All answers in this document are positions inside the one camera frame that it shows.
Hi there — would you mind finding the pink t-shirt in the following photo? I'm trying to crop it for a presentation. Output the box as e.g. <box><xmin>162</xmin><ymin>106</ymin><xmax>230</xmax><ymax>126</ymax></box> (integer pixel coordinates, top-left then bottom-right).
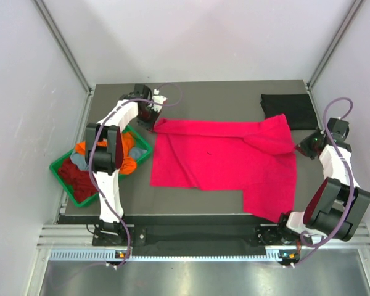
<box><xmin>150</xmin><ymin>115</ymin><xmax>297</xmax><ymax>223</ymax></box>

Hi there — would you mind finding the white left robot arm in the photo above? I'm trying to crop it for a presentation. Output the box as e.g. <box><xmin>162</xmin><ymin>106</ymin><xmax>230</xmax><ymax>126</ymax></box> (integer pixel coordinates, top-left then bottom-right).
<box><xmin>85</xmin><ymin>84</ymin><xmax>167</xmax><ymax>245</ymax></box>

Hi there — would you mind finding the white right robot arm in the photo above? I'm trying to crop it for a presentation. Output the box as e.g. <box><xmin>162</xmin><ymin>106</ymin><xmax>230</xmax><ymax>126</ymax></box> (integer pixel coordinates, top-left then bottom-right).
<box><xmin>275</xmin><ymin>118</ymin><xmax>370</xmax><ymax>244</ymax></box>

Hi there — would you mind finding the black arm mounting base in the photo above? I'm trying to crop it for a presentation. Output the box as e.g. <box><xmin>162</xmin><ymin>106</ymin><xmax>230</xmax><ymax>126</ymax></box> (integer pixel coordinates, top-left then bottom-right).
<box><xmin>90</xmin><ymin>214</ymin><xmax>300</xmax><ymax>249</ymax></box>

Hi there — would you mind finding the folded black t-shirt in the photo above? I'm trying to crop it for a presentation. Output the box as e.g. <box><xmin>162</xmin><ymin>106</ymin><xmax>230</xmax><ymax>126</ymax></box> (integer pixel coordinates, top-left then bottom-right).
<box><xmin>260</xmin><ymin>94</ymin><xmax>318</xmax><ymax>130</ymax></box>

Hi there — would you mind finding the orange t-shirt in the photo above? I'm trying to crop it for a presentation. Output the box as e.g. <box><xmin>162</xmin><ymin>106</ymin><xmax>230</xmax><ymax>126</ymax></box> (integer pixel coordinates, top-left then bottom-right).
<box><xmin>70</xmin><ymin>132</ymin><xmax>137</xmax><ymax>175</ymax></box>

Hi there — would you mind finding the grey t-shirt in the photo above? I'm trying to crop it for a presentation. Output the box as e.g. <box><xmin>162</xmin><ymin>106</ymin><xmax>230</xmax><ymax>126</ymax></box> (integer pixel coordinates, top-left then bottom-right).
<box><xmin>70</xmin><ymin>147</ymin><xmax>147</xmax><ymax>171</ymax></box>

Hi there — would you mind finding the dark red t-shirt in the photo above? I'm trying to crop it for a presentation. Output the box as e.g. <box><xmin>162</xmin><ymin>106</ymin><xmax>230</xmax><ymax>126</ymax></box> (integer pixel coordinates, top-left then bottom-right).
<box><xmin>58</xmin><ymin>157</ymin><xmax>97</xmax><ymax>207</ymax></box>

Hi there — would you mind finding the green plastic bin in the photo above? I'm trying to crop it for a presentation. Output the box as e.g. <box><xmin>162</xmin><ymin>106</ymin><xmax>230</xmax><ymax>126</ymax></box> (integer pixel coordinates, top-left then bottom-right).
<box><xmin>49</xmin><ymin>125</ymin><xmax>152</xmax><ymax>207</ymax></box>

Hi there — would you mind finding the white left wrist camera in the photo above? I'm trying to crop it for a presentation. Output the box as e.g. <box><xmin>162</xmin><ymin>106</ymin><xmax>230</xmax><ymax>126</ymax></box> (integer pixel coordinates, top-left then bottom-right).
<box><xmin>150</xmin><ymin>88</ymin><xmax>167</xmax><ymax>113</ymax></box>

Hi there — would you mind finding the right aluminium frame post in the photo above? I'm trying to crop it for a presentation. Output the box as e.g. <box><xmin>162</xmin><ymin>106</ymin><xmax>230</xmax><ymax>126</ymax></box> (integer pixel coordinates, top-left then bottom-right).
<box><xmin>306</xmin><ymin>0</ymin><xmax>366</xmax><ymax>91</ymax></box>

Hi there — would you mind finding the aluminium frame post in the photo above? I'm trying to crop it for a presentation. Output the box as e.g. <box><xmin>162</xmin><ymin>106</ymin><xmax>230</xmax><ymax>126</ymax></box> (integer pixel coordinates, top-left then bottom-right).
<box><xmin>306</xmin><ymin>0</ymin><xmax>366</xmax><ymax>91</ymax></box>
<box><xmin>32</xmin><ymin>0</ymin><xmax>92</xmax><ymax>93</ymax></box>

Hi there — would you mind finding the left aluminium frame post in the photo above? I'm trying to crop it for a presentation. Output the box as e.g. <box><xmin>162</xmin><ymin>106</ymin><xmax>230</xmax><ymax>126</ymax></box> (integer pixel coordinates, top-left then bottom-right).
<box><xmin>32</xmin><ymin>0</ymin><xmax>92</xmax><ymax>93</ymax></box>

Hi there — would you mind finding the slotted cable duct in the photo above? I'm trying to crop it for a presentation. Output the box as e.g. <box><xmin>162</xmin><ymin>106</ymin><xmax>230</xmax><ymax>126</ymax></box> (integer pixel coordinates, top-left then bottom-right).
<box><xmin>49</xmin><ymin>249</ymin><xmax>296</xmax><ymax>263</ymax></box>

